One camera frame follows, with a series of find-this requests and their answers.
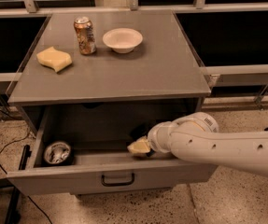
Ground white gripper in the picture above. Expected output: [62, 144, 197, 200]
[127, 121, 178, 154]

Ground dark blue rxbar wrapper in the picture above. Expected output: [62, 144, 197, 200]
[130, 123, 154, 157]

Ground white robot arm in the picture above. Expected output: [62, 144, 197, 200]
[128, 112, 268, 177]

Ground open grey top drawer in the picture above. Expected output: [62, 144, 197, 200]
[7, 104, 216, 195]

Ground round tin in drawer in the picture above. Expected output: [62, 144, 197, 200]
[43, 141, 73, 166]

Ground grey drawer cabinet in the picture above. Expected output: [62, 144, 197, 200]
[7, 9, 212, 135]

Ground white paper bowl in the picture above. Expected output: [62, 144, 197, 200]
[103, 28, 143, 54]

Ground yellow wavy sponge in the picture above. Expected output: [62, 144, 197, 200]
[36, 47, 72, 73]

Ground dented soda can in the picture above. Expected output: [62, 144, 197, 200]
[74, 17, 96, 55]

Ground black stand leg left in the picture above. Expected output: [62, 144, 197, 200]
[5, 145, 31, 224]

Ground black drawer handle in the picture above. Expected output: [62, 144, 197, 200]
[101, 173, 135, 188]

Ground black floor cable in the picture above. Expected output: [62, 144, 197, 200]
[0, 121, 53, 224]

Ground grey window railing frame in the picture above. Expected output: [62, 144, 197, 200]
[0, 0, 268, 106]

